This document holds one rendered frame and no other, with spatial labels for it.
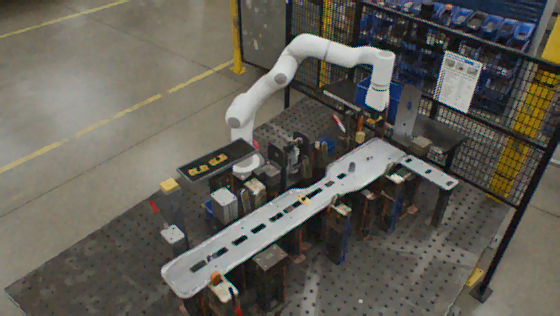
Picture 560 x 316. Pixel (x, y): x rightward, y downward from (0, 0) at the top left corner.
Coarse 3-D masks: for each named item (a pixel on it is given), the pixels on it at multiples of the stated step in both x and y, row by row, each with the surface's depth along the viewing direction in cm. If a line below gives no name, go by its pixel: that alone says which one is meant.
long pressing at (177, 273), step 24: (384, 144) 241; (336, 168) 224; (360, 168) 224; (384, 168) 225; (288, 192) 209; (264, 216) 197; (288, 216) 197; (216, 240) 186; (264, 240) 186; (168, 264) 175; (192, 264) 176; (216, 264) 176; (192, 288) 167
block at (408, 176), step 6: (402, 168) 228; (402, 174) 224; (408, 174) 224; (414, 174) 224; (408, 180) 220; (414, 180) 224; (408, 186) 223; (408, 192) 227; (402, 198) 229; (402, 204) 232; (402, 210) 235; (402, 216) 238
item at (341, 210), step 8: (336, 208) 195; (344, 208) 195; (336, 216) 197; (344, 216) 193; (336, 224) 200; (344, 224) 197; (336, 232) 203; (344, 232) 200; (328, 240) 211; (336, 240) 206; (344, 240) 207; (328, 248) 213; (336, 248) 208; (344, 248) 211; (328, 256) 216; (336, 256) 211; (344, 256) 213; (336, 264) 213
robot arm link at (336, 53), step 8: (328, 48) 195; (336, 48) 195; (344, 48) 195; (352, 48) 197; (360, 48) 199; (368, 48) 201; (328, 56) 196; (336, 56) 195; (344, 56) 194; (352, 56) 194; (360, 56) 199; (368, 56) 203; (336, 64) 199; (344, 64) 197; (352, 64) 196
